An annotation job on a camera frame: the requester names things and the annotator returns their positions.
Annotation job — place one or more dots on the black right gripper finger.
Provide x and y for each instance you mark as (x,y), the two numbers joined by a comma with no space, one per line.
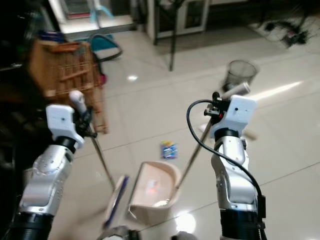
(216,96)

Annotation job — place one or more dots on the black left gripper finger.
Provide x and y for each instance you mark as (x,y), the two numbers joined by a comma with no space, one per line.
(90,133)

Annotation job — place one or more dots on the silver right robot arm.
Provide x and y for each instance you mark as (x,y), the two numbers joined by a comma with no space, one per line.
(235,175)

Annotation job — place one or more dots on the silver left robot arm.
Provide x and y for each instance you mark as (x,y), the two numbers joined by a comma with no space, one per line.
(47,180)

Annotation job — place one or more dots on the brown wicker basket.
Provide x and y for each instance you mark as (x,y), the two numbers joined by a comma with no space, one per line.
(65,70)

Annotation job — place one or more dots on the blue printed packet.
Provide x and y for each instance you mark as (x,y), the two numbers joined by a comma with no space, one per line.
(169,150)

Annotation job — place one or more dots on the black stand pole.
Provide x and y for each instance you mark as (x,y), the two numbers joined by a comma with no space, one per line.
(174,40)

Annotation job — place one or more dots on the dark furniture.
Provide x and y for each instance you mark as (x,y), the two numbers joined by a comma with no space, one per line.
(15,100)

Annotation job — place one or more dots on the white glass-door cabinet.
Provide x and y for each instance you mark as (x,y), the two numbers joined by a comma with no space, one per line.
(195,17)

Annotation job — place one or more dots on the grey left robot foot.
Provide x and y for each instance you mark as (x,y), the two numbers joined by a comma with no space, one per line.
(122,234)

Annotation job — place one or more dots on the white appliance with red panel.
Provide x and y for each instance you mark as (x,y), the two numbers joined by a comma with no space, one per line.
(85,12)

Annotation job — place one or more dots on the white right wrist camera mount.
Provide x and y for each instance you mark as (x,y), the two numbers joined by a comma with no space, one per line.
(239,112)

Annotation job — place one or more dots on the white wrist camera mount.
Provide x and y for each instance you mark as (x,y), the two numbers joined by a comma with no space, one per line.
(60,122)
(239,112)

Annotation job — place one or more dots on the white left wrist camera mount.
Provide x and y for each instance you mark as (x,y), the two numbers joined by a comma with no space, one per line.
(60,122)

